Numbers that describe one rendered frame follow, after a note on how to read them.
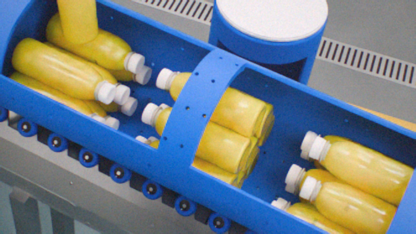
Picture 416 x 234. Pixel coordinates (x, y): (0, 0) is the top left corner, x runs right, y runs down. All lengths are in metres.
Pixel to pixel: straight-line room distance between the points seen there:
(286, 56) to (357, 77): 1.50
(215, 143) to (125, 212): 0.31
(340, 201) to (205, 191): 0.23
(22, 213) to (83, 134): 0.57
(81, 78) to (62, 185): 0.29
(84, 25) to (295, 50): 0.54
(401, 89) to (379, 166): 1.97
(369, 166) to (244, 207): 0.22
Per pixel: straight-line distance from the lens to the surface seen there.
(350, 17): 3.40
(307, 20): 1.63
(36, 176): 1.49
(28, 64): 1.32
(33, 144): 1.45
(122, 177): 1.34
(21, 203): 1.74
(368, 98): 3.01
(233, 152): 1.17
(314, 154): 1.18
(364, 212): 1.15
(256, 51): 1.58
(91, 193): 1.42
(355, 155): 1.16
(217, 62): 1.19
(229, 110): 1.18
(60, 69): 1.29
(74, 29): 1.31
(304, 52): 1.63
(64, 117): 1.25
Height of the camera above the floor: 2.05
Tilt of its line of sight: 48 degrees down
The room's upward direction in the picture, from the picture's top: 9 degrees clockwise
